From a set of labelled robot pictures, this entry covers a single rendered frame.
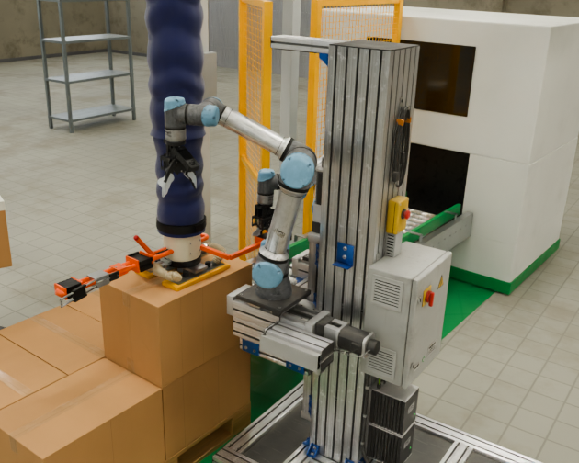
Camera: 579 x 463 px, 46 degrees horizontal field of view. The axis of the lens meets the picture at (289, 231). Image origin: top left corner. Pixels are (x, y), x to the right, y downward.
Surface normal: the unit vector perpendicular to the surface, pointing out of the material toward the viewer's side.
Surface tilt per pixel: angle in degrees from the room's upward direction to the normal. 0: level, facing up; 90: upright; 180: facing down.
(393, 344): 90
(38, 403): 0
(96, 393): 0
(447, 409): 0
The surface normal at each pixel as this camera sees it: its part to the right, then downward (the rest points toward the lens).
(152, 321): -0.62, 0.27
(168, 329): 0.79, 0.25
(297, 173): -0.10, 0.24
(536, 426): 0.03, -0.93
